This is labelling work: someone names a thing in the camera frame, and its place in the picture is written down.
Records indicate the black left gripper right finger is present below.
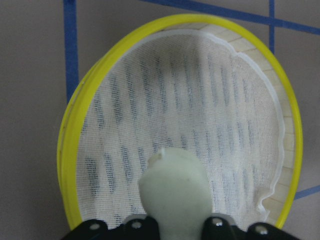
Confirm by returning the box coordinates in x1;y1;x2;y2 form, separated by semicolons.
201;213;297;240

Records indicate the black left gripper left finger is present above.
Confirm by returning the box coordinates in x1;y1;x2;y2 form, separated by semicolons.
62;214;160;240

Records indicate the white steamed bun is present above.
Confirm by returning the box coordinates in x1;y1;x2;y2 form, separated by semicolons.
138;147;213;240

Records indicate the centre yellow bamboo steamer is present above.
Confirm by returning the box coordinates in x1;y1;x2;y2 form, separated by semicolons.
57;14;303;229

